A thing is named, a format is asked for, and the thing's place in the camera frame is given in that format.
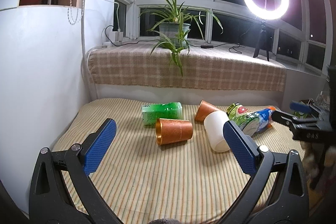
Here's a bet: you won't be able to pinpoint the copper cup with floral pattern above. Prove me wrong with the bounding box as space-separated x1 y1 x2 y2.
194 100 220 122

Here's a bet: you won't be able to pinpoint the green grapefruit drink cup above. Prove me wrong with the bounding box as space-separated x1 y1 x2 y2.
226 102 259 136

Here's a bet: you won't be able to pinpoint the white plastic cup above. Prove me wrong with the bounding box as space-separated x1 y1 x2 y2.
204 110 230 153

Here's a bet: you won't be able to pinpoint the copper cup lying sideways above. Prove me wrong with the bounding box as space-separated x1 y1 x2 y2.
155 118 193 145

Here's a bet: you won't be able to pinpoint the blue white drink bottle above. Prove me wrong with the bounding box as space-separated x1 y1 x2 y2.
255 106 276 132

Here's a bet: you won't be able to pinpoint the striped beige table mat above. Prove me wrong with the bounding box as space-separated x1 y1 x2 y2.
52 97 306 223

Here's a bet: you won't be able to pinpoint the green tissue pack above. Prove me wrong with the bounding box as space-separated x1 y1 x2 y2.
141 102 183 126

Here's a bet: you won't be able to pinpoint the plaid beige cloth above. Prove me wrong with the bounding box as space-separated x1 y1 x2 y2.
88 43 286 92

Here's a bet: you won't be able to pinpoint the white power strip with chargers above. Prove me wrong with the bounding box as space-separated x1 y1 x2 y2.
103 28 123 47

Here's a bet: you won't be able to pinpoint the potted spider plant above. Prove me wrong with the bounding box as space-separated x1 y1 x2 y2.
141 0 223 75

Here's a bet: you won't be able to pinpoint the black power cable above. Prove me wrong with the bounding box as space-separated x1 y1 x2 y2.
105 24 246 55

